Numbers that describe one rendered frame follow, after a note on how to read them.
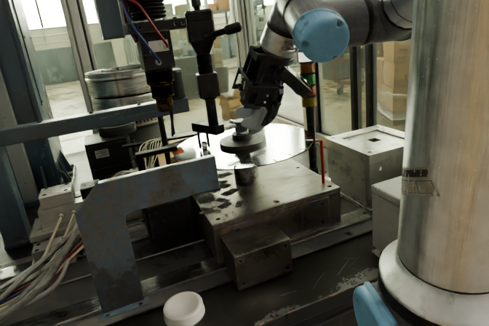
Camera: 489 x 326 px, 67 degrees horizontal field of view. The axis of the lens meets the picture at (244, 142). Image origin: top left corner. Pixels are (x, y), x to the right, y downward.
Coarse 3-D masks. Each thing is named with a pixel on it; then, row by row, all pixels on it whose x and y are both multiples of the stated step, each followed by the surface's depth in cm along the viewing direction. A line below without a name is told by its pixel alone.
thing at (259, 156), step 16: (272, 128) 97; (288, 128) 96; (192, 144) 92; (272, 144) 84; (288, 144) 83; (304, 144) 82; (176, 160) 82; (224, 160) 78; (240, 160) 77; (256, 160) 76; (272, 160) 75
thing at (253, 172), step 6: (234, 168) 89; (252, 168) 88; (234, 174) 90; (240, 174) 88; (246, 174) 88; (252, 174) 88; (258, 174) 90; (240, 180) 89; (246, 180) 88; (252, 180) 88; (258, 180) 90
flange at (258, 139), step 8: (232, 136) 87; (240, 136) 86; (248, 136) 86; (256, 136) 88; (264, 136) 88; (224, 144) 85; (232, 144) 85; (240, 144) 84; (248, 144) 83; (256, 144) 84
